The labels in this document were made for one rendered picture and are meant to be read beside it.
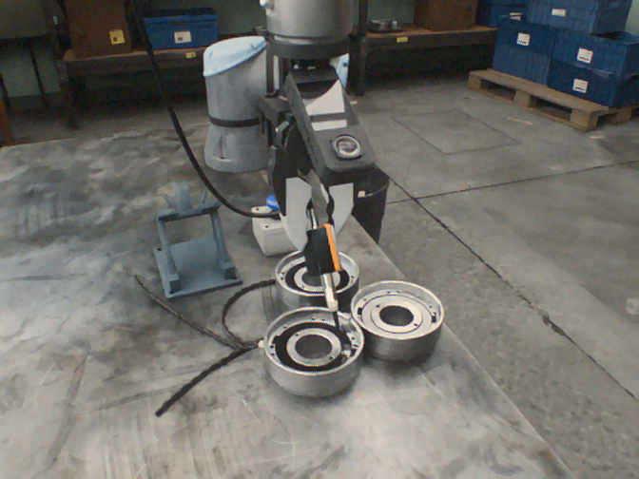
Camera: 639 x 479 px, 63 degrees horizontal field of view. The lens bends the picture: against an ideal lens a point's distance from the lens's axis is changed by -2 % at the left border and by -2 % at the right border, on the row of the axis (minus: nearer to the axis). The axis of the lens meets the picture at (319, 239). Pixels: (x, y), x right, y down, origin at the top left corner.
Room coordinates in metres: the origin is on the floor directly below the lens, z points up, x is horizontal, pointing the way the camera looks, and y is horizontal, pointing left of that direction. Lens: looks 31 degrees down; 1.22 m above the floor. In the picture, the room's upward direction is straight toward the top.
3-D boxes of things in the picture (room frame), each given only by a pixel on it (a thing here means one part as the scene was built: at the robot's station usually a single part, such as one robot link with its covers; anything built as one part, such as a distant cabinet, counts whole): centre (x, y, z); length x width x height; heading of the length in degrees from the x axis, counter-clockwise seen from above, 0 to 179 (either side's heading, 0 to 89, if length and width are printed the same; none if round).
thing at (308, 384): (0.42, 0.01, 0.82); 0.10 x 0.10 x 0.04
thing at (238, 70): (1.01, 0.15, 0.97); 0.13 x 0.12 x 0.14; 92
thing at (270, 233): (0.69, 0.06, 0.82); 0.08 x 0.07 x 0.05; 20
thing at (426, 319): (0.48, -0.09, 0.82); 0.08 x 0.08 x 0.02
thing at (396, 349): (0.48, -0.09, 0.82); 0.10 x 0.10 x 0.04
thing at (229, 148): (1.01, 0.16, 0.85); 0.15 x 0.15 x 0.10
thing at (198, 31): (4.02, 1.01, 0.56); 0.52 x 0.38 x 0.22; 107
